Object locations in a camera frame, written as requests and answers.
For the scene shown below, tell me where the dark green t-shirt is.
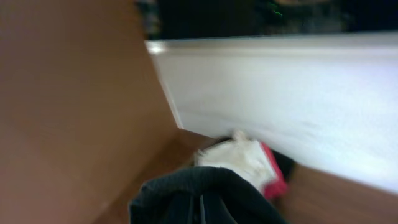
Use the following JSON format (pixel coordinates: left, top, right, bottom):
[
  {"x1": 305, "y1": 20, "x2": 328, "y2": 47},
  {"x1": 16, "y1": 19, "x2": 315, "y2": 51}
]
[{"x1": 129, "y1": 167, "x2": 286, "y2": 224}]

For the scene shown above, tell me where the white folded garment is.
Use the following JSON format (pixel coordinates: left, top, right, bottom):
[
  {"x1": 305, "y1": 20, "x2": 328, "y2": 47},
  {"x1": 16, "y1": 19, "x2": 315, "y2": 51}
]
[{"x1": 195, "y1": 130, "x2": 271, "y2": 192}]

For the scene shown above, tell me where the black folded garment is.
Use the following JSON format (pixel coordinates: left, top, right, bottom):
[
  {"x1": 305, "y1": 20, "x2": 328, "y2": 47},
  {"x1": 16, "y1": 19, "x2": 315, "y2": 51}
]
[{"x1": 209, "y1": 136, "x2": 296, "y2": 182}]

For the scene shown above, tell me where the red folded garment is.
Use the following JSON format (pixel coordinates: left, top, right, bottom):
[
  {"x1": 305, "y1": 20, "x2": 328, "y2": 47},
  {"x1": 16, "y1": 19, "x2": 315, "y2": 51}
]
[{"x1": 260, "y1": 142, "x2": 287, "y2": 199}]

